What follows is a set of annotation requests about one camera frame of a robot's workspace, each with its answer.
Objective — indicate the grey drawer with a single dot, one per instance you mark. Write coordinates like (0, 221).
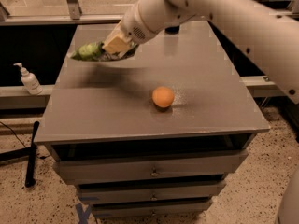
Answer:
(106, 171)
(151, 208)
(139, 194)

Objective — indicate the top grey drawer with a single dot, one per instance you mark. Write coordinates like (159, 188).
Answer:
(106, 171)

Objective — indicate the black stand leg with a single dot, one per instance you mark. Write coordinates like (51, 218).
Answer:
(26, 152)

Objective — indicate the middle grey drawer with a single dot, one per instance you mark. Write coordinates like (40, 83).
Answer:
(139, 194)

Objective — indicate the bottom grey drawer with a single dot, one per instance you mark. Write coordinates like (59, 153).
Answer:
(151, 208)

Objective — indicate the blue pepsi can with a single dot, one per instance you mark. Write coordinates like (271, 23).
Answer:
(172, 30)

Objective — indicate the orange fruit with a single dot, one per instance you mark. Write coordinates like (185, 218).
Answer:
(163, 97)

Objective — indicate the white pump lotion bottle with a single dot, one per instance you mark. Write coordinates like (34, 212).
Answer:
(29, 80)

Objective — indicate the grey drawer cabinet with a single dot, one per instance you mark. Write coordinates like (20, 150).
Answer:
(104, 111)

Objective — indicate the metal window bracket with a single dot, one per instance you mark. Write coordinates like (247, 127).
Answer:
(74, 9)

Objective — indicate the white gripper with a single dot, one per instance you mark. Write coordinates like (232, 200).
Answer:
(135, 25)

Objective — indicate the green jalapeno chip bag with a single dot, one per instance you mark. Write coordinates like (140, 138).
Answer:
(93, 52)

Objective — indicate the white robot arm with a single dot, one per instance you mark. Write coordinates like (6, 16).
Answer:
(269, 40)

